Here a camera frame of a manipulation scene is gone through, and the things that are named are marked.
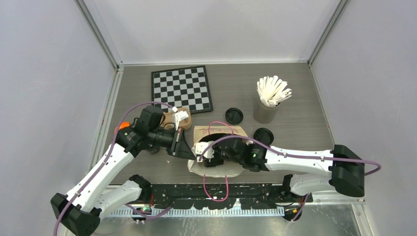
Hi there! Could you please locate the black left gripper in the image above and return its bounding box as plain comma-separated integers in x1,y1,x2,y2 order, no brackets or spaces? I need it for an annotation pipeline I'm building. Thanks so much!
149,126,196,160

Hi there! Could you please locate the pink paper bag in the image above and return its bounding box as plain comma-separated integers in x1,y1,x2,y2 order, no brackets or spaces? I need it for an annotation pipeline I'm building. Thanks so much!
187,121,249,203

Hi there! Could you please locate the stack of black lids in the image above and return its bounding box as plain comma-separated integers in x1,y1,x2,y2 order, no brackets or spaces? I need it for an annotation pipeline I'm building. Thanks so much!
253,127,274,146

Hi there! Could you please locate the black plastic cup lid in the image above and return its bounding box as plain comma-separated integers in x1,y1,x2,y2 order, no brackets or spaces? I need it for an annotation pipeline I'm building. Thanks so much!
225,108,244,125

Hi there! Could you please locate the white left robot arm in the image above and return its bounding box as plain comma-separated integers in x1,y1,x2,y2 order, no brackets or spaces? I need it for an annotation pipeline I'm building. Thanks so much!
51,102,194,236

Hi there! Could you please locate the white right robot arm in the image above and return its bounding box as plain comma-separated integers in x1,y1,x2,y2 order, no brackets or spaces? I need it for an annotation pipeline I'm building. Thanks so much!
196,135,365,202

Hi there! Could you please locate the brown cardboard cup carrier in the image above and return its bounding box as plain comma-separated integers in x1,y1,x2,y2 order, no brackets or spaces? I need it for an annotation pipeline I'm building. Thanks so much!
160,107,192,130

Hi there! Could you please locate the black white chessboard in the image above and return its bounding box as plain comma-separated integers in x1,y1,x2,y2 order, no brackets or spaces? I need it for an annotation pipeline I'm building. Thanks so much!
151,65,214,114

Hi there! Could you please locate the orange curved block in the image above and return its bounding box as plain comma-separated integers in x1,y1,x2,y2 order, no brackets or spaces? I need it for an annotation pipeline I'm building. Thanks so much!
114,121,130,133

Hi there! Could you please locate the cup of white paper straws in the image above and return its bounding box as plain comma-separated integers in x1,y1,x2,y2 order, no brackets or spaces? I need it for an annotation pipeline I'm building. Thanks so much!
253,75,292,124

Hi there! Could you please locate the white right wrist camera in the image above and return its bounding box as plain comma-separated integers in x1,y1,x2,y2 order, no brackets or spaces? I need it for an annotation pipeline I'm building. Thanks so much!
194,141,214,162

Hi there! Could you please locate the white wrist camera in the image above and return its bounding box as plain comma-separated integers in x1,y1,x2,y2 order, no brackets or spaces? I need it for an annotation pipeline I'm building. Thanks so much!
194,141,214,162
172,106,192,130

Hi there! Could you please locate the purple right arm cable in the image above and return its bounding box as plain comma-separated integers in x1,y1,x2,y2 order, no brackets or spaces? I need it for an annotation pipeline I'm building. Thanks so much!
197,135,383,177

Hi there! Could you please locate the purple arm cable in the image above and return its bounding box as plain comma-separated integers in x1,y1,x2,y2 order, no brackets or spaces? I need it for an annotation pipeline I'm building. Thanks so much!
197,135,383,177
53,101,175,236

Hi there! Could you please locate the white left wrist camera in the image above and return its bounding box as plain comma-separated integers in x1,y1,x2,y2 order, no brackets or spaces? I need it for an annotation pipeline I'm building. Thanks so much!
172,106,192,130

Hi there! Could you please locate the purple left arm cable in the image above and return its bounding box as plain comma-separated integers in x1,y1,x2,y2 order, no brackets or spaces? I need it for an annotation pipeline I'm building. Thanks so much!
53,101,175,236

